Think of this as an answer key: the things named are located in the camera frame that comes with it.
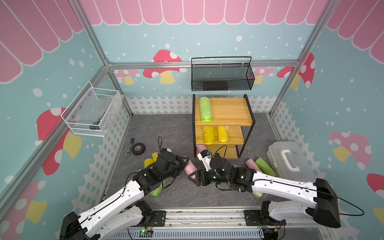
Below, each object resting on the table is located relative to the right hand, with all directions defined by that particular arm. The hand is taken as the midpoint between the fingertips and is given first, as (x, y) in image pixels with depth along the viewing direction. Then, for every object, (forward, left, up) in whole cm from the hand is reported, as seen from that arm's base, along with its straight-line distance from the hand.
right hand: (192, 177), depth 69 cm
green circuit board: (-20, +24, -21) cm, 38 cm away
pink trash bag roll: (+3, +1, +2) cm, 4 cm away
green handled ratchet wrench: (+22, +43, -16) cm, 51 cm away
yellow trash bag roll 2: (+23, -17, +2) cm, 29 cm away
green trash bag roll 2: (+11, -42, -15) cm, 46 cm away
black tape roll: (+27, +37, -17) cm, 49 cm away
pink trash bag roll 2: (+25, -5, -14) cm, 29 cm away
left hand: (+8, +1, -1) cm, 8 cm away
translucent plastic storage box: (+11, -52, -7) cm, 54 cm away
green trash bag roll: (-3, +20, -15) cm, 25 cm away
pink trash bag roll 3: (+13, -34, -15) cm, 40 cm away
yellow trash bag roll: (+23, -9, +2) cm, 25 cm away
